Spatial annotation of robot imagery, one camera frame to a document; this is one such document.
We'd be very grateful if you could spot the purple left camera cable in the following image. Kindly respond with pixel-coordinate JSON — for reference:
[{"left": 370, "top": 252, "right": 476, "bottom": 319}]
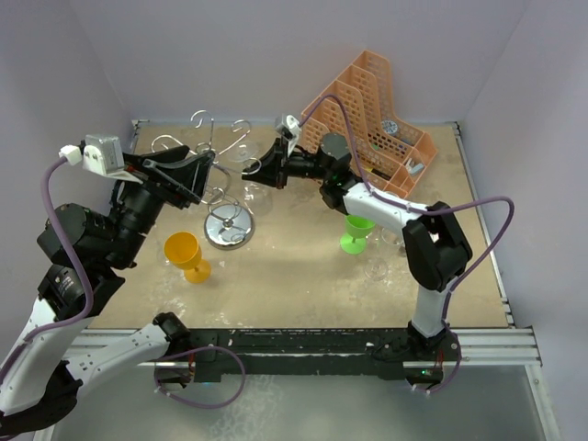
[{"left": 0, "top": 158, "right": 96, "bottom": 382}]

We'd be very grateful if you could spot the silver wire wine glass rack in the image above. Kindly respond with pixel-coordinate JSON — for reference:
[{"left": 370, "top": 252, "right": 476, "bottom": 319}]
[{"left": 135, "top": 109, "right": 260, "bottom": 251}]

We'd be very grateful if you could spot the green plastic goblet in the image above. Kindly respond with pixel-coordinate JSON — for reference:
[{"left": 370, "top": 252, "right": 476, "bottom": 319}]
[{"left": 339, "top": 215, "right": 376, "bottom": 255}]

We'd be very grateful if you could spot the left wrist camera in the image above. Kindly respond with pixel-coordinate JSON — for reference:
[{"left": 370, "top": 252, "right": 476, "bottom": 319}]
[{"left": 59, "top": 134, "right": 125, "bottom": 179}]

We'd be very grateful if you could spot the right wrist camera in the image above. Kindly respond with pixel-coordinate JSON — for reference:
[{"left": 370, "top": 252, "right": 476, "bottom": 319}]
[{"left": 275, "top": 114, "right": 301, "bottom": 157}]

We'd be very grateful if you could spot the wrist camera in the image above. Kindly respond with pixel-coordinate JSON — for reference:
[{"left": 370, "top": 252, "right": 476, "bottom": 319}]
[
  {"left": 275, "top": 114, "right": 301, "bottom": 157},
  {"left": 59, "top": 134, "right": 125, "bottom": 179}
]

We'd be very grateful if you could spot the clear wine glass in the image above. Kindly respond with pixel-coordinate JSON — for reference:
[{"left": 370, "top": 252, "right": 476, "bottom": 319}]
[
  {"left": 364, "top": 225, "right": 404, "bottom": 281},
  {"left": 227, "top": 141, "right": 273, "bottom": 217}
]

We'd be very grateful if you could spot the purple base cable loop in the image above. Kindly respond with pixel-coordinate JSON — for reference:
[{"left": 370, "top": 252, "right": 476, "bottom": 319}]
[{"left": 153, "top": 344, "right": 247, "bottom": 410}]

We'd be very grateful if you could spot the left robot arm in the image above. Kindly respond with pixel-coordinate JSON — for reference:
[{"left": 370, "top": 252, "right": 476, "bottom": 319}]
[{"left": 1, "top": 145, "right": 215, "bottom": 440}]

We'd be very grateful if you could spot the orange plastic file organizer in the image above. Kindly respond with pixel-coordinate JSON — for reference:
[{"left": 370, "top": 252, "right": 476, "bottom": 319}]
[{"left": 322, "top": 51, "right": 437, "bottom": 198}]

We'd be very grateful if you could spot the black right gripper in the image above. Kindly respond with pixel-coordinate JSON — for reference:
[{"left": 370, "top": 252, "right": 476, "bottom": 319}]
[{"left": 243, "top": 137, "right": 331, "bottom": 191}]

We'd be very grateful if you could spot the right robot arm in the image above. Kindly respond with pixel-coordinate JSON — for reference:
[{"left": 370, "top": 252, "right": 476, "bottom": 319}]
[{"left": 242, "top": 133, "right": 473, "bottom": 359}]

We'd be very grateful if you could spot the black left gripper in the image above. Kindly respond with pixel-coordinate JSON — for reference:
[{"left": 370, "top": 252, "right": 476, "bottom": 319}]
[{"left": 107, "top": 143, "right": 215, "bottom": 266}]

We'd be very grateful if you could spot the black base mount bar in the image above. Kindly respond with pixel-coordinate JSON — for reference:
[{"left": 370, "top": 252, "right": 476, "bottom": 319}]
[{"left": 165, "top": 328, "right": 451, "bottom": 383}]

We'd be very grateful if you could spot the orange plastic goblet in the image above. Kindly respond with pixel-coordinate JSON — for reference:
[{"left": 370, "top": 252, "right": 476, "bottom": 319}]
[{"left": 164, "top": 232, "right": 211, "bottom": 284}]

